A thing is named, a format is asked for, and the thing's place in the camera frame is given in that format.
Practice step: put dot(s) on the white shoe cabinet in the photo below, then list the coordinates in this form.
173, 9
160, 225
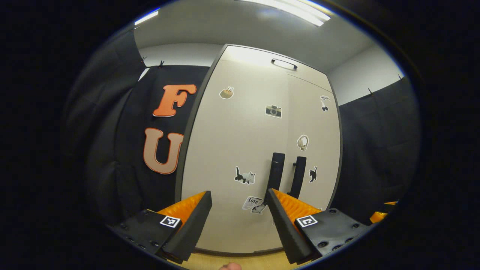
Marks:
189, 127

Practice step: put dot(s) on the small ceiling light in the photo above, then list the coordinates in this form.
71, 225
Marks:
147, 17

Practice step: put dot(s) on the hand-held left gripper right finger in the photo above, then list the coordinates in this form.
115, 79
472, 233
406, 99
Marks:
281, 225

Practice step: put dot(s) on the long ceiling light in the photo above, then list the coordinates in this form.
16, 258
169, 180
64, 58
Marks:
292, 9

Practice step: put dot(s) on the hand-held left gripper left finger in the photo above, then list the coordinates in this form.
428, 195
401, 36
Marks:
195, 221

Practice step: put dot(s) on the black backdrop cloth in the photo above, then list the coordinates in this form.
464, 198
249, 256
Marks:
112, 150

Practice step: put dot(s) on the white cabinet drawer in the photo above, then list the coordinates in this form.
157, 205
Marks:
247, 58

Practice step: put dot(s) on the white cabinet door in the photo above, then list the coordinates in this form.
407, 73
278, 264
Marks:
318, 123
232, 138

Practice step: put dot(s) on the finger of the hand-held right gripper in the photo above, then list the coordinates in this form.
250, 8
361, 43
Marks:
390, 203
378, 217

